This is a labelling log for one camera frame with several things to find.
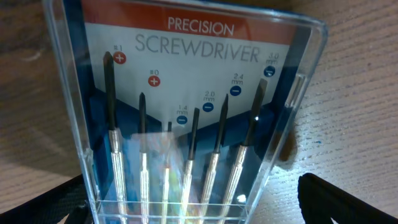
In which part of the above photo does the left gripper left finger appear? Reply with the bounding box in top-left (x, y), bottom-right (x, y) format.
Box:
top-left (1, 175), bottom-right (93, 224)

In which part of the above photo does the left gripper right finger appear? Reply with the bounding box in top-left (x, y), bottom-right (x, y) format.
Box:
top-left (297, 173), bottom-right (397, 224)

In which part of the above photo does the precision screwdriver set case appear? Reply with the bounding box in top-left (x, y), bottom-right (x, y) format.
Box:
top-left (43, 0), bottom-right (328, 223)

